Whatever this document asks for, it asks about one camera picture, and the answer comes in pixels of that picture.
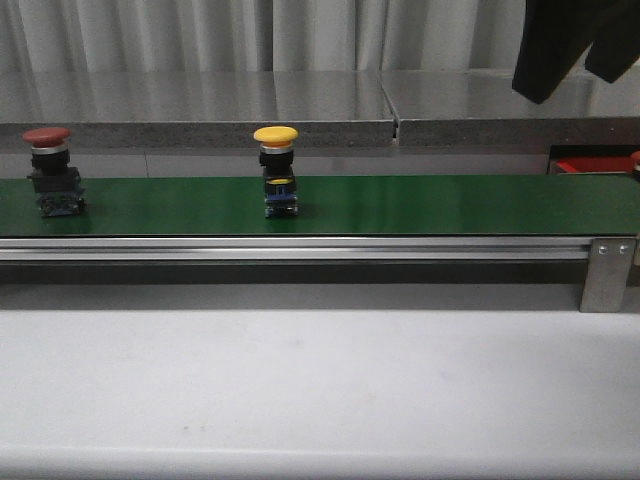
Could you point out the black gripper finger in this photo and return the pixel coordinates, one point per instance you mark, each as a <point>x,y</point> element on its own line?
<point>615,48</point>
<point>555,35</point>

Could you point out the left grey stone slab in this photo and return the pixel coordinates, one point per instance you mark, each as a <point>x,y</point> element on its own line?
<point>189,110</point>

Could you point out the red mushroom push button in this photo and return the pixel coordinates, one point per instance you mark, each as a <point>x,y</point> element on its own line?
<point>57,185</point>
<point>635,157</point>

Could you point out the grey pleated curtain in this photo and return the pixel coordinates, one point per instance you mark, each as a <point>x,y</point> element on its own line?
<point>203,36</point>

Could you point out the aluminium conveyor side rail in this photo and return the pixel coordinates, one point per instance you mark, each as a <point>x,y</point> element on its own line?
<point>278,248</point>

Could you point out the yellow mushroom push button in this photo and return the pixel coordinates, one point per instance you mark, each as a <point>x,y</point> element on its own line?
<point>276,159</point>

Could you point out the grey stone slab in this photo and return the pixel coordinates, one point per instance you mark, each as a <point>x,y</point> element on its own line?
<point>189,110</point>
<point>480,108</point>

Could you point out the right grey stone slab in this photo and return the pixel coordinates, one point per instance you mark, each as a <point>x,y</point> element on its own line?
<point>480,108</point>

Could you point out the steel conveyor support bracket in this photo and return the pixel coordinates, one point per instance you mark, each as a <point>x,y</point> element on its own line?
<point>609,264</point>

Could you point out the green conveyor belt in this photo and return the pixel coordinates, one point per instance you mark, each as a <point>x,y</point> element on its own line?
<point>563,205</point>

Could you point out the red plastic tray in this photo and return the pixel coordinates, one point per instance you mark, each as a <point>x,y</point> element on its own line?
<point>592,165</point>

